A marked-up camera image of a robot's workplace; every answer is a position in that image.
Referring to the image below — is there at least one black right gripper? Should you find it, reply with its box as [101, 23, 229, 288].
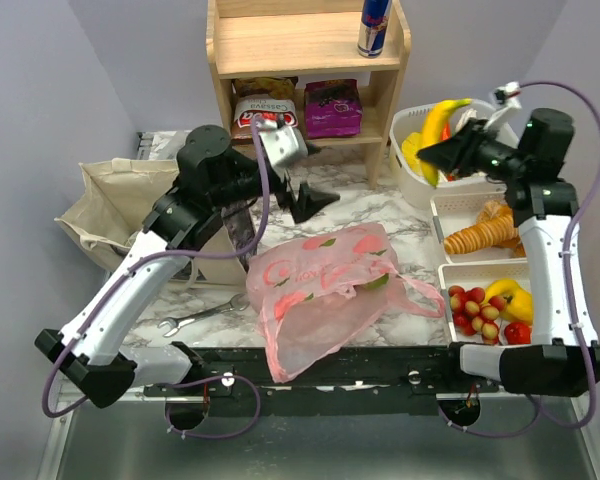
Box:
[417, 117, 527, 184]

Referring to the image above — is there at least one orange carrot from bag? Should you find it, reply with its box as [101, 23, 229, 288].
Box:
[440, 122, 451, 141]

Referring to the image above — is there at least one yellow banana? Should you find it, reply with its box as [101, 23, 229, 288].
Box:
[420, 98, 471, 188]
[483, 278, 521, 304]

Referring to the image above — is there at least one pink plastic grocery bag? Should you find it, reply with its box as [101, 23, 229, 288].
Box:
[246, 223, 444, 383]

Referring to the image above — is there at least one red lychee fruit bunch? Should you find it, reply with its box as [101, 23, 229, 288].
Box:
[447, 285, 506, 345]

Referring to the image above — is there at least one canvas tote bag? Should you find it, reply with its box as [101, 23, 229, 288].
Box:
[54, 158, 256, 289]

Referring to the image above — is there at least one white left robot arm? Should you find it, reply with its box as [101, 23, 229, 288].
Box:
[34, 120, 340, 408]

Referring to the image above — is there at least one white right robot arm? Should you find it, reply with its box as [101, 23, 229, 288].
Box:
[418, 108, 600, 397]

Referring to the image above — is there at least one yellow napa cabbage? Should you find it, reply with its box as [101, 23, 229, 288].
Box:
[401, 132, 423, 177]

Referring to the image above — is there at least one white garlic bulb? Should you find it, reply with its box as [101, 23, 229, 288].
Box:
[454, 108, 478, 133]

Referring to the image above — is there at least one white vegetable basket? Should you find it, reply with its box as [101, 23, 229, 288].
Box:
[389, 99, 497, 209]

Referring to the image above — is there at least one white tray with bread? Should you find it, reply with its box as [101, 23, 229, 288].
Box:
[430, 191, 526, 263]

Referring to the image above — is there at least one large bread roll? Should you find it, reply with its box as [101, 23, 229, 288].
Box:
[476, 200, 512, 223]

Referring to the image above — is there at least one purple snack bag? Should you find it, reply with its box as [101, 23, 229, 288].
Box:
[304, 79, 363, 139]

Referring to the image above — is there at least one Chuba cassava chips bag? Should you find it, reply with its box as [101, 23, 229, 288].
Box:
[231, 76, 298, 142]

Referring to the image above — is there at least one white tray with fruit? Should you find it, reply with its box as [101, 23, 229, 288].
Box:
[438, 262, 533, 346]

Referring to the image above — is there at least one green lettuce piece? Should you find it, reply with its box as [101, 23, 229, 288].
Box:
[359, 273, 390, 291]

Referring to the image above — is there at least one wooden shelf unit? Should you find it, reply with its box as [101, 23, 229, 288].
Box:
[205, 0, 413, 190]

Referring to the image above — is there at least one silver open-end wrench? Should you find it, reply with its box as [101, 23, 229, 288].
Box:
[158, 294, 249, 338]

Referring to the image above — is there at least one clear plastic parts box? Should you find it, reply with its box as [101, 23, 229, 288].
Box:
[148, 130, 190, 160]

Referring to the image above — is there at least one Red Bull can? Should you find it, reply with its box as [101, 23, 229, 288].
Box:
[357, 0, 391, 58]

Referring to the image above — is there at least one yellow bell pepper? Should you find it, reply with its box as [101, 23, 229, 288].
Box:
[501, 288, 533, 326]

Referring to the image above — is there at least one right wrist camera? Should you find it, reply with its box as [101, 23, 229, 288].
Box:
[484, 81, 521, 131]

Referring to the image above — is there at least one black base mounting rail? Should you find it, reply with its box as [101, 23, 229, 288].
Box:
[144, 346, 497, 417]

